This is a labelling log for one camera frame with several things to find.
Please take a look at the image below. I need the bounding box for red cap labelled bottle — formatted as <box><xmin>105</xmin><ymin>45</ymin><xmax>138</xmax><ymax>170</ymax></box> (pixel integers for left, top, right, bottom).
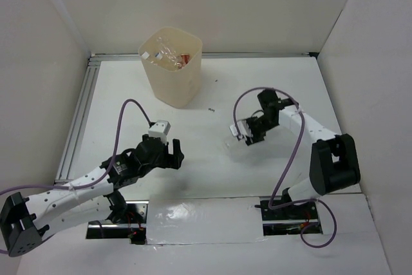
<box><xmin>177</xmin><ymin>53</ymin><xmax>191</xmax><ymax>69</ymax></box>

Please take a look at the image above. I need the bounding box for clear bottle blue cap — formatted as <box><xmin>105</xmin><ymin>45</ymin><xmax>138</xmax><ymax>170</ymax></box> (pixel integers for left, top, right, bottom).
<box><xmin>155</xmin><ymin>35</ymin><xmax>179</xmax><ymax>64</ymax></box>

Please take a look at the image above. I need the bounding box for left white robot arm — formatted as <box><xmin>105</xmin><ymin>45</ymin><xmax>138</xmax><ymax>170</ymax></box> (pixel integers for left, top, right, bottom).
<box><xmin>1</xmin><ymin>135</ymin><xmax>184</xmax><ymax>257</ymax></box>

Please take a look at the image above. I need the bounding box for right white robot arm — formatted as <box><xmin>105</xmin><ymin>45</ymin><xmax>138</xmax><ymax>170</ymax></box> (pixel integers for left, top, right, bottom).
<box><xmin>234</xmin><ymin>87</ymin><xmax>361</xmax><ymax>218</ymax></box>

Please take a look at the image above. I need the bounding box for beige plastic bin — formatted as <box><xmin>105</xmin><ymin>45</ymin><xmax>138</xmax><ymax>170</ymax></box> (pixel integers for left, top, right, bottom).
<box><xmin>138</xmin><ymin>27</ymin><xmax>203</xmax><ymax>108</ymax></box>

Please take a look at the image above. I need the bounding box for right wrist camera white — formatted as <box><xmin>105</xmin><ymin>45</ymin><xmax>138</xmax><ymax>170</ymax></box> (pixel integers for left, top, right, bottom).
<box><xmin>229</xmin><ymin>119</ymin><xmax>251</xmax><ymax>140</ymax></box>

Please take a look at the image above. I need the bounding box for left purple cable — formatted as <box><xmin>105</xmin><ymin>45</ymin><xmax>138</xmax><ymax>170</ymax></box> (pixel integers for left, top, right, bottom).
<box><xmin>0</xmin><ymin>99</ymin><xmax>155</xmax><ymax>255</ymax></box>

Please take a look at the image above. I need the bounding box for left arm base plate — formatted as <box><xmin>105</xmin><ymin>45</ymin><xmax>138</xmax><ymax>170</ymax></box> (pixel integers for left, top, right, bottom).
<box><xmin>86</xmin><ymin>200</ymin><xmax>149</xmax><ymax>245</ymax></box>

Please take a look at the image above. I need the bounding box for aluminium frame rail left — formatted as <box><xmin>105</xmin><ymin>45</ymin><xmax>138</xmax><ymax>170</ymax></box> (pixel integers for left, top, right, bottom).
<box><xmin>54</xmin><ymin>57</ymin><xmax>101</xmax><ymax>185</ymax></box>

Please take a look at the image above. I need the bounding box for aluminium frame rail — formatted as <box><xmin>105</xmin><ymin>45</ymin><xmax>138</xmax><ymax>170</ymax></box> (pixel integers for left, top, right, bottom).
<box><xmin>54</xmin><ymin>57</ymin><xmax>101</xmax><ymax>185</ymax></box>
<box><xmin>89</xmin><ymin>52</ymin><xmax>319</xmax><ymax>62</ymax></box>

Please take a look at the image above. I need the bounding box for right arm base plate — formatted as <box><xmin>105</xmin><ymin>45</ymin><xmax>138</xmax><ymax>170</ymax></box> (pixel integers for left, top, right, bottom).
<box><xmin>254</xmin><ymin>198</ymin><xmax>322</xmax><ymax>236</ymax></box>

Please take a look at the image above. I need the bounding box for aluminium frame rail back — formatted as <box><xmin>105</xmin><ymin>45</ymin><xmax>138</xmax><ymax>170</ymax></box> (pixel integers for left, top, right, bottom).
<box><xmin>89</xmin><ymin>52</ymin><xmax>319</xmax><ymax>62</ymax></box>

